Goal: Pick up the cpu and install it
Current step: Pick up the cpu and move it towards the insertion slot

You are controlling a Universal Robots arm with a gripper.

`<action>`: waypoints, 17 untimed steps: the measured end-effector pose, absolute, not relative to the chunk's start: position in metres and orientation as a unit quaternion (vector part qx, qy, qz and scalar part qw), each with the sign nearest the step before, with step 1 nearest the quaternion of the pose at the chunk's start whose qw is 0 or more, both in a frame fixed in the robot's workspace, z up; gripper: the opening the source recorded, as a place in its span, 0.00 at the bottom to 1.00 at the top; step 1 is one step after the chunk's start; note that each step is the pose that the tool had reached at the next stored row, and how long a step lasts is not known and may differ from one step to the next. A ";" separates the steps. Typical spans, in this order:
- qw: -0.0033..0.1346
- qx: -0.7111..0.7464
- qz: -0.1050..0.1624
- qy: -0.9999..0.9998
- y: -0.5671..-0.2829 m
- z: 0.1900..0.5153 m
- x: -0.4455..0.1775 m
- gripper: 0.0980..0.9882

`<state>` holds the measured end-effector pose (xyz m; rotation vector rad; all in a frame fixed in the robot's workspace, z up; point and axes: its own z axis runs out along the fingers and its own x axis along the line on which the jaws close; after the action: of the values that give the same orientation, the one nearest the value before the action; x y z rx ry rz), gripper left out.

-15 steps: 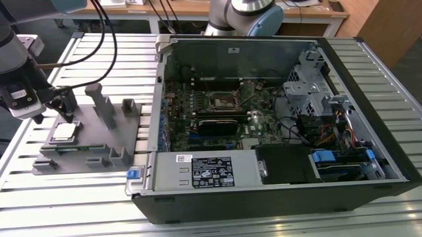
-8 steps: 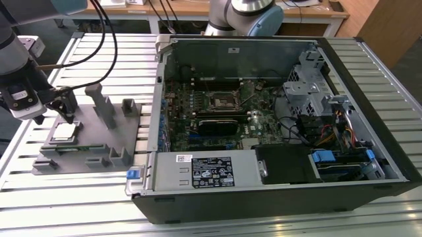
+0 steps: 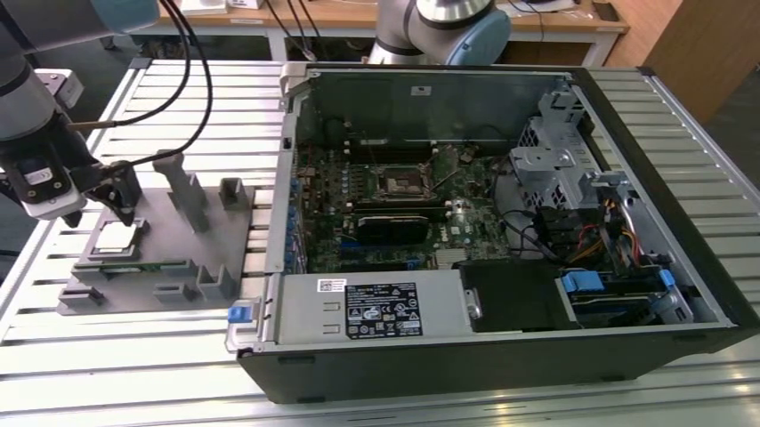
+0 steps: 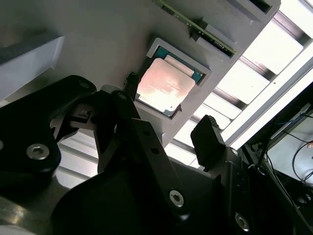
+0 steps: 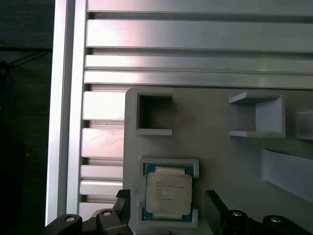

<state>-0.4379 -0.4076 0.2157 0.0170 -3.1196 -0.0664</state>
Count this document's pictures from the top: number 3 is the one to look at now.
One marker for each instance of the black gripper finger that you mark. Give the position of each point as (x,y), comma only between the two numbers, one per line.
(73,219)
(122,187)

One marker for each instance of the silver CPU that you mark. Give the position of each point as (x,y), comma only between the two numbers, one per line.
(116,238)

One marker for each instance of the thin metal locking lever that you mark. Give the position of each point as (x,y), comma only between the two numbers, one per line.
(373,158)

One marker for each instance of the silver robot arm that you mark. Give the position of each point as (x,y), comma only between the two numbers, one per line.
(25,98)

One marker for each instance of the CPU socket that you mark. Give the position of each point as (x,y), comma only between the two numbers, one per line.
(404,182)

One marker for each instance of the green RAM stick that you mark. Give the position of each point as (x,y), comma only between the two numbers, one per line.
(134,268)

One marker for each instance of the grey parts rack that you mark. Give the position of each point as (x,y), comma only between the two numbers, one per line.
(173,249)

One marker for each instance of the blue case latch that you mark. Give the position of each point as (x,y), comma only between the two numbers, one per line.
(241,312)

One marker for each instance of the grey case latch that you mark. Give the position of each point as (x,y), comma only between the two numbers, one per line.
(292,78)

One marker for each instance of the white box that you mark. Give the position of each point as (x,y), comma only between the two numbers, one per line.
(247,3)
(205,6)

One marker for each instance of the blue expansion slot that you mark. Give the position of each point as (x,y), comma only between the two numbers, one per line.
(349,243)

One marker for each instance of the silver power supply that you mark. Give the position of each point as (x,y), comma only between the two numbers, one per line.
(303,311)

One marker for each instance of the black RAM slot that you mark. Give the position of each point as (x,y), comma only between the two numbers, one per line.
(404,204)
(404,209)
(365,158)

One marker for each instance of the black graphics card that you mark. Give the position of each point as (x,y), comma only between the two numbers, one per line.
(392,229)

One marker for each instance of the wooden desk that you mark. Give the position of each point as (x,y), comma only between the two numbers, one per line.
(345,18)

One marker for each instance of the silver heat sink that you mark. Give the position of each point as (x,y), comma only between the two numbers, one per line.
(450,258)

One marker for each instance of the silver coin battery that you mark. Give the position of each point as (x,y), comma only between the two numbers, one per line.
(468,155)

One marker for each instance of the green motherboard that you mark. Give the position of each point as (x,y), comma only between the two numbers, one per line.
(475,222)

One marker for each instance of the black open PC case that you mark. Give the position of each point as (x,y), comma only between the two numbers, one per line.
(416,369)

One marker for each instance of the silver drive cage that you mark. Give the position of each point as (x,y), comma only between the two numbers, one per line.
(535,178)

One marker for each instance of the black plastic cover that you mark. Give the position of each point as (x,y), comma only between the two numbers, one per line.
(518,298)

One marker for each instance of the hard disk in blue carrier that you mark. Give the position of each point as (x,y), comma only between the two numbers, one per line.
(579,281)

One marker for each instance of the small black box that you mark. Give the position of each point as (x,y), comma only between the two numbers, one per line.
(607,11)

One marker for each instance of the blue plastic clip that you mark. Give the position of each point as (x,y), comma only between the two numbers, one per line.
(667,278)

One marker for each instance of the wooden cabinet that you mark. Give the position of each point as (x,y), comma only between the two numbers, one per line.
(701,44)

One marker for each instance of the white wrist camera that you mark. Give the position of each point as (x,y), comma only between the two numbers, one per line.
(48,195)

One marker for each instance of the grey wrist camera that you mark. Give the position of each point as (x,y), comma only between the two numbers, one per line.
(66,86)

